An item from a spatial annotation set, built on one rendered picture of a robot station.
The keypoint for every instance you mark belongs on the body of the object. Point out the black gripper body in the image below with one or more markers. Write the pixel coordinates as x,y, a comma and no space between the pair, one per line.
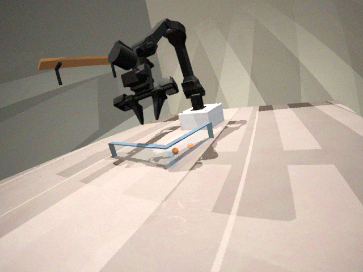
167,85

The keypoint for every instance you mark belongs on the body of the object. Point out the clear low corner wall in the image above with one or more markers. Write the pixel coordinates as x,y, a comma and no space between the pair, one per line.
161,146

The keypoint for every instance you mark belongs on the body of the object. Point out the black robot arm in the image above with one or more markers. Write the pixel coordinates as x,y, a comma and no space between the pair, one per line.
134,58

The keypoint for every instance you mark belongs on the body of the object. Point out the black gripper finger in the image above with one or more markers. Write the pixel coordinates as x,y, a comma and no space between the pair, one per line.
158,97
137,108

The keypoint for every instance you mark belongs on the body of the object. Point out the low clear corner walls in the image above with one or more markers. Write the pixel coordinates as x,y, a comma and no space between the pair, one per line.
168,158

